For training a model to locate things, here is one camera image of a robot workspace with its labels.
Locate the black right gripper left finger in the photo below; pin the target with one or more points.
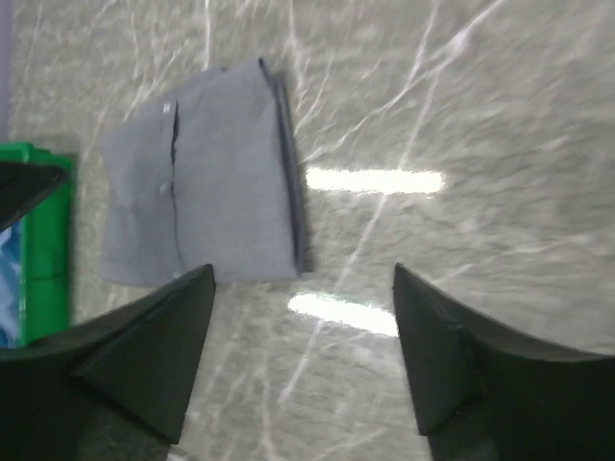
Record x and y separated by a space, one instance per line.
137 363

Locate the green plastic bin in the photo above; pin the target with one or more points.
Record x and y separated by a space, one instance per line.
44 292

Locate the grey long sleeve shirt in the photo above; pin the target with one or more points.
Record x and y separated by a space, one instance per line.
206 173

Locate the blue long sleeve shirt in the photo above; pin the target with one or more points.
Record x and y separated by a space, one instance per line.
10 286

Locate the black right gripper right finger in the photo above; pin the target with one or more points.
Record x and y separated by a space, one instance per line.
481 390

